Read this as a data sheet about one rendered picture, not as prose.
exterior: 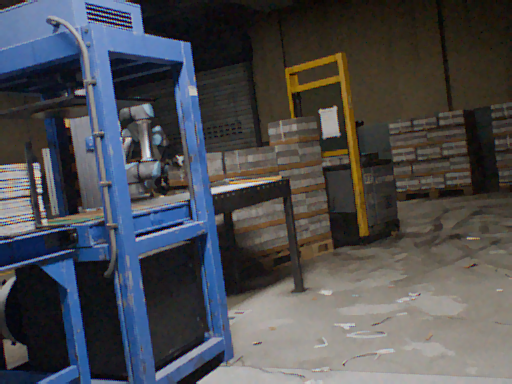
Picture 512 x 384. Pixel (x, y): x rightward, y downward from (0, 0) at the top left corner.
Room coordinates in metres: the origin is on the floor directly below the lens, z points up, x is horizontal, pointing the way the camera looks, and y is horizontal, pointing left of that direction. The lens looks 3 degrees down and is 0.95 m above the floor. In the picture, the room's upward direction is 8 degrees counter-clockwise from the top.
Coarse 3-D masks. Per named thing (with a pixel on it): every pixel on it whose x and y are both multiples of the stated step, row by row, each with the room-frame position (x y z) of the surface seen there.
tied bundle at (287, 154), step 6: (288, 144) 5.34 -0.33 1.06; (294, 144) 5.40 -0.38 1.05; (276, 150) 5.24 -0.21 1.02; (282, 150) 5.28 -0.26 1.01; (288, 150) 5.34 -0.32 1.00; (294, 150) 5.39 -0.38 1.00; (276, 156) 5.24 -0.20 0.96; (282, 156) 5.28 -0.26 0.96; (288, 156) 5.33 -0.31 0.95; (294, 156) 5.37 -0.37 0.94; (282, 162) 5.27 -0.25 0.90; (288, 162) 5.32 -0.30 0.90; (294, 162) 5.37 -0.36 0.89
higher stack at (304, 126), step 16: (272, 128) 5.66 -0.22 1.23; (288, 128) 5.51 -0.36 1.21; (304, 128) 5.51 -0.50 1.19; (304, 144) 5.49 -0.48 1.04; (304, 160) 5.47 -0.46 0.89; (304, 176) 5.45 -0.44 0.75; (320, 176) 5.60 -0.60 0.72; (304, 192) 5.49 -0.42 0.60; (320, 192) 5.58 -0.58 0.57; (320, 208) 5.55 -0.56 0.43; (320, 224) 5.54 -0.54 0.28; (320, 240) 5.51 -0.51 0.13
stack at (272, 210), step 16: (240, 176) 5.17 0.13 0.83; (256, 176) 5.05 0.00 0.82; (272, 176) 5.18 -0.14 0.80; (288, 176) 5.31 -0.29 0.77; (176, 192) 4.91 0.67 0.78; (256, 208) 5.01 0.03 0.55; (272, 208) 5.13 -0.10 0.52; (304, 208) 5.40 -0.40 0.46; (240, 224) 4.88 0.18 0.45; (256, 224) 5.00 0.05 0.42; (304, 224) 5.39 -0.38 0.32; (224, 240) 4.76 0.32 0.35; (240, 240) 4.86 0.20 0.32; (256, 240) 4.99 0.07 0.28; (272, 240) 5.11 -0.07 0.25; (224, 256) 4.74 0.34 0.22; (272, 256) 5.08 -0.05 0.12; (304, 256) 5.35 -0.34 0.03; (224, 272) 4.72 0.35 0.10; (240, 272) 5.04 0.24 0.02; (256, 272) 4.95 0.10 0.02
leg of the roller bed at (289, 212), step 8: (288, 200) 4.12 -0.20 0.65; (288, 208) 4.13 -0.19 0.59; (288, 216) 4.13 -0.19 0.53; (288, 224) 4.14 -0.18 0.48; (288, 232) 4.14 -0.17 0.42; (288, 240) 4.14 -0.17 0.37; (296, 240) 4.15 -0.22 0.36; (296, 248) 4.13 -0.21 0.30; (296, 256) 4.12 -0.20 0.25; (296, 264) 4.13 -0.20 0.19; (296, 272) 4.13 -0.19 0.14; (296, 280) 4.13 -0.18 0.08; (296, 288) 4.14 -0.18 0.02
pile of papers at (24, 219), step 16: (0, 176) 2.23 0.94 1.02; (16, 176) 2.29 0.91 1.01; (0, 192) 2.22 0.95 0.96; (16, 192) 2.29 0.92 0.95; (0, 208) 2.22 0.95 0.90; (16, 208) 2.28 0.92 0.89; (32, 208) 2.35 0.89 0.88; (0, 224) 2.21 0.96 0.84; (16, 224) 2.27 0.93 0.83; (32, 224) 2.33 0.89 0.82
